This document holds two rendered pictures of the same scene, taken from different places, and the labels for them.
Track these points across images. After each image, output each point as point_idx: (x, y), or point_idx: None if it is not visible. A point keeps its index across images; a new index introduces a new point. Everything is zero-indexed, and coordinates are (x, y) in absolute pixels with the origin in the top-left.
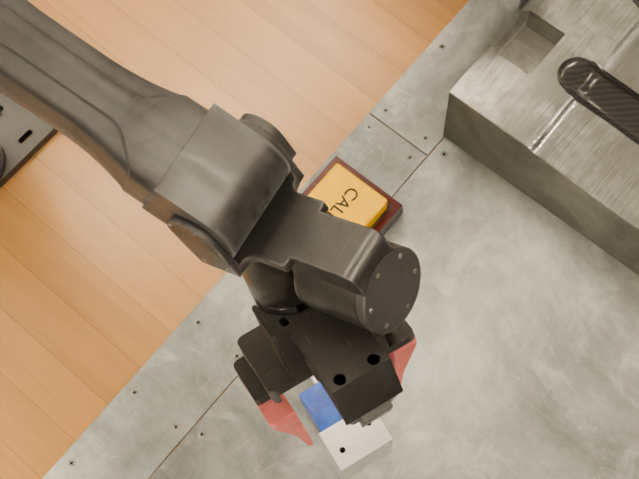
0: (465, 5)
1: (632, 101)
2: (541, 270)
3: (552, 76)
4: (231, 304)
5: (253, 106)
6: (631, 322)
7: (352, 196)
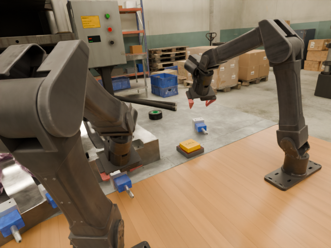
0: (137, 181)
1: None
2: None
3: (134, 138)
4: (217, 144)
5: (206, 172)
6: None
7: (186, 143)
